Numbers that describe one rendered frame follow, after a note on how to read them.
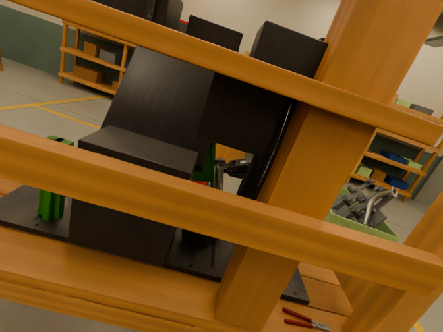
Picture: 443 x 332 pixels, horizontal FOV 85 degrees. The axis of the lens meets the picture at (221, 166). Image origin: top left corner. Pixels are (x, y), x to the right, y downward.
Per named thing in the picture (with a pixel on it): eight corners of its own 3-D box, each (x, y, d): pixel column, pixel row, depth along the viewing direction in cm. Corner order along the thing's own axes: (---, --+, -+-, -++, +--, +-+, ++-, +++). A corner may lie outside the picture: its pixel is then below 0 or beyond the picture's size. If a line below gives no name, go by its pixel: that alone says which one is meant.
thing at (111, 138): (96, 210, 90) (110, 124, 78) (175, 232, 93) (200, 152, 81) (66, 242, 73) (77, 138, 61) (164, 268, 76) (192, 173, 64)
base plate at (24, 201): (61, 166, 112) (61, 163, 112) (281, 230, 122) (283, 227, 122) (-28, 218, 73) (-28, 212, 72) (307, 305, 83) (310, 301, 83)
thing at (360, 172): (406, 203, 592) (467, 115, 513) (289, 163, 592) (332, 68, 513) (393, 193, 642) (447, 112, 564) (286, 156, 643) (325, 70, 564)
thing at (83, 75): (173, 122, 592) (198, 24, 515) (57, 82, 592) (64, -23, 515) (180, 119, 643) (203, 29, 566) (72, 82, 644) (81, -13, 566)
